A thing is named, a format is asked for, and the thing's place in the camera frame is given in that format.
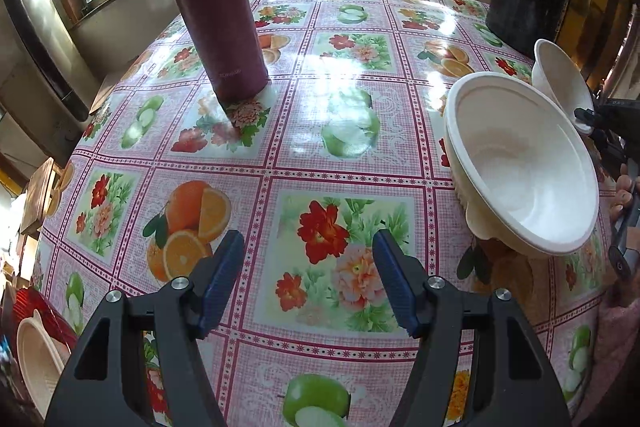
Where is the beige ribbed disposable bowl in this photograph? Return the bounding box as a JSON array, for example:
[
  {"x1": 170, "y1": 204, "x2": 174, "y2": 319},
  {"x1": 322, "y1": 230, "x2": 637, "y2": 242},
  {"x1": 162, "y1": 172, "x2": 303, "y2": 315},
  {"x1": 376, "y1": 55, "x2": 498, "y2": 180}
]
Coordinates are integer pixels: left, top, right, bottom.
[{"x1": 16, "y1": 310, "x2": 70, "y2": 419}]

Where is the floral fruit plastic tablecloth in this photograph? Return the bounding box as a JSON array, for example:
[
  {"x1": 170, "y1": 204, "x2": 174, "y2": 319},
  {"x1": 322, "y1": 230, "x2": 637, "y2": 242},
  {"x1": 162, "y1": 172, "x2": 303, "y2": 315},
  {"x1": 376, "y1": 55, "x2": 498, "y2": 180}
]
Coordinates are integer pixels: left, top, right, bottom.
[{"x1": 32, "y1": 0, "x2": 608, "y2": 426}]

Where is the small white disposable bowl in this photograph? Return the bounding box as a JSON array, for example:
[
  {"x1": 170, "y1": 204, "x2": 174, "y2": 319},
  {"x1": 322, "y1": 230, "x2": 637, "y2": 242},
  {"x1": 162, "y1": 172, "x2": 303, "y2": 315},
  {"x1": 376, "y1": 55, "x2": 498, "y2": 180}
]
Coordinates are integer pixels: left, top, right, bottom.
[{"x1": 532, "y1": 39, "x2": 593, "y2": 135}]

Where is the person's hand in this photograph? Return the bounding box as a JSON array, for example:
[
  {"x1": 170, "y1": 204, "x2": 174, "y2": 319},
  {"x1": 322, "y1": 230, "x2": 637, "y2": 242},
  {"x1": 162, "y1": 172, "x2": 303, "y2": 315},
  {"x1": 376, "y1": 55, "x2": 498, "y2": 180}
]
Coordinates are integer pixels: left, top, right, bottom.
[{"x1": 608, "y1": 164, "x2": 640, "y2": 222}]

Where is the large white disposable bowl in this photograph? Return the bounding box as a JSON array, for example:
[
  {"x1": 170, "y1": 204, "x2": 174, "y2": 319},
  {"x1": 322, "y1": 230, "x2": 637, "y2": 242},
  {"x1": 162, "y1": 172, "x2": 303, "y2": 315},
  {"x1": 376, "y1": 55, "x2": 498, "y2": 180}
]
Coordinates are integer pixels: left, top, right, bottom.
[{"x1": 444, "y1": 72, "x2": 599, "y2": 258}]

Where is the white standing air conditioner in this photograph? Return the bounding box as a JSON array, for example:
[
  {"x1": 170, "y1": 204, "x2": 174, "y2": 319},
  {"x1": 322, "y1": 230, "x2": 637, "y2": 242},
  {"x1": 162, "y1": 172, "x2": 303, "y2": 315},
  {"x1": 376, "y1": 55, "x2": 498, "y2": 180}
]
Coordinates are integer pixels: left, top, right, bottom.
[{"x1": 1, "y1": 0, "x2": 100, "y2": 124}]

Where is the wooden stool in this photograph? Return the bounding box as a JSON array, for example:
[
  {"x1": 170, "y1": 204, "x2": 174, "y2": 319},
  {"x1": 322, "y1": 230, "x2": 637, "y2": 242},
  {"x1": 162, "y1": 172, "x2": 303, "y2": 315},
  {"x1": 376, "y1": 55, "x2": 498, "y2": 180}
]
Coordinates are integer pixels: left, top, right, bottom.
[{"x1": 20, "y1": 157, "x2": 62, "y2": 236}]

